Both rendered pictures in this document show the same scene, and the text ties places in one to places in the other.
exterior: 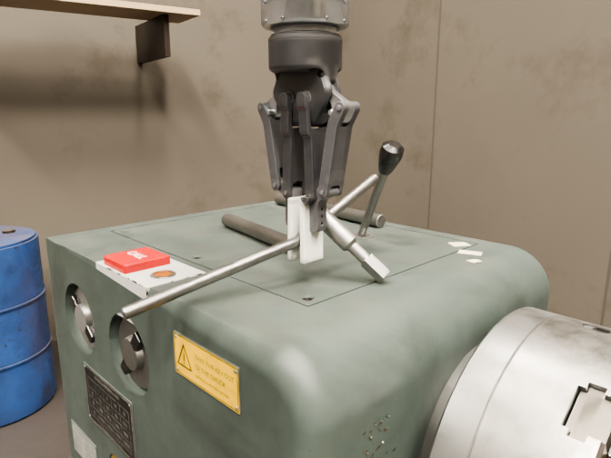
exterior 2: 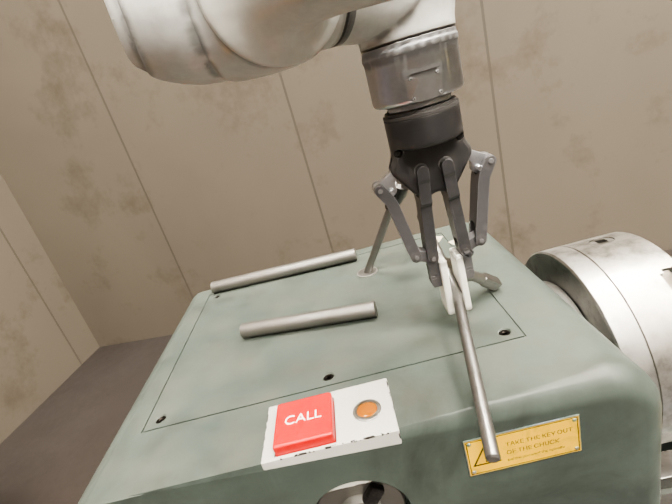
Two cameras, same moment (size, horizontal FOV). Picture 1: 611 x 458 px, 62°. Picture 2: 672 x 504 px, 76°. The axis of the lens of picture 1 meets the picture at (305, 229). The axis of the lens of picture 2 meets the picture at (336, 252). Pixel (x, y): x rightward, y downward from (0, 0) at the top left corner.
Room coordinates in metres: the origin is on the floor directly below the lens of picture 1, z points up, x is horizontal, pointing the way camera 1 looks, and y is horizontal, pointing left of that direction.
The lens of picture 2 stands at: (0.30, 0.38, 1.56)
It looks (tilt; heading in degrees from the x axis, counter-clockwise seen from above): 22 degrees down; 318
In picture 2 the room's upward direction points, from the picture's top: 16 degrees counter-clockwise
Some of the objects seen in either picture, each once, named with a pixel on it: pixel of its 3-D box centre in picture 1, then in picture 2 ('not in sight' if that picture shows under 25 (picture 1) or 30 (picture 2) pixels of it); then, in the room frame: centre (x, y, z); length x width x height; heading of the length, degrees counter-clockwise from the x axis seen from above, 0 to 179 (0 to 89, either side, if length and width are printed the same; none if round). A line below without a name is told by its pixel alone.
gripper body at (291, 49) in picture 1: (305, 80); (427, 148); (0.55, 0.00, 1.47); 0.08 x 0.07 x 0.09; 44
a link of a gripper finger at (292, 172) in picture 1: (295, 146); (425, 213); (0.56, 0.01, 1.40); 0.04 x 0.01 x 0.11; 134
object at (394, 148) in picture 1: (389, 158); (396, 195); (0.69, -0.11, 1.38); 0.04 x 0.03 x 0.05; 44
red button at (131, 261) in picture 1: (136, 262); (305, 424); (0.61, 0.21, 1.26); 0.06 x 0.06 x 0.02; 44
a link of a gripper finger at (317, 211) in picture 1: (324, 208); (472, 254); (0.53, -0.02, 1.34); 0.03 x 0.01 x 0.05; 44
